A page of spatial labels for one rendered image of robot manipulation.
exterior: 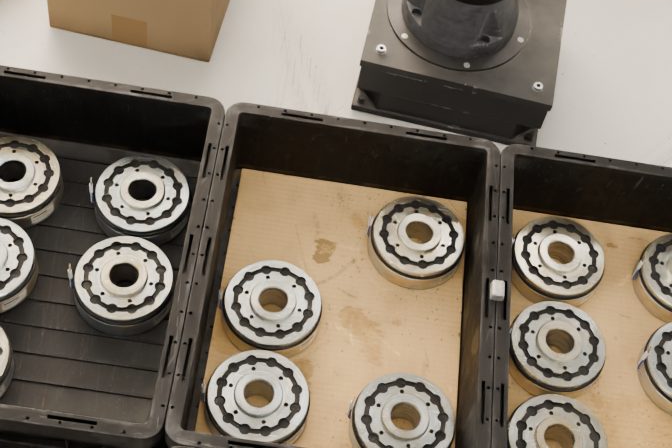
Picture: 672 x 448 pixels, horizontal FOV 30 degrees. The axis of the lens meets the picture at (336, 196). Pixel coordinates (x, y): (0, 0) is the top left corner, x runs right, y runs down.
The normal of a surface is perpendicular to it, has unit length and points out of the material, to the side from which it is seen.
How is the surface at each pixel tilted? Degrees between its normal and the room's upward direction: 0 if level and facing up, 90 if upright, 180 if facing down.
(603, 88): 0
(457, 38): 75
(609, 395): 0
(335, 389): 0
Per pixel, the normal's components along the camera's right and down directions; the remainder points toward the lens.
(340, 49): 0.11, -0.56
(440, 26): -0.48, 0.48
